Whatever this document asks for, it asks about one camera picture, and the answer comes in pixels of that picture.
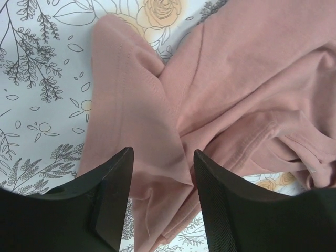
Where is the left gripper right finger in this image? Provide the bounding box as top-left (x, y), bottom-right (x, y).
top-left (194, 150), bottom-right (335, 251)

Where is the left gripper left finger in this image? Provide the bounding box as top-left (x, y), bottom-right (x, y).
top-left (1, 147), bottom-right (134, 252)

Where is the pink mario t shirt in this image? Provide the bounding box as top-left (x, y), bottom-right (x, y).
top-left (78, 1), bottom-right (335, 251)

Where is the floral table mat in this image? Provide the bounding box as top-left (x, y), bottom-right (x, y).
top-left (0, 0), bottom-right (336, 252)

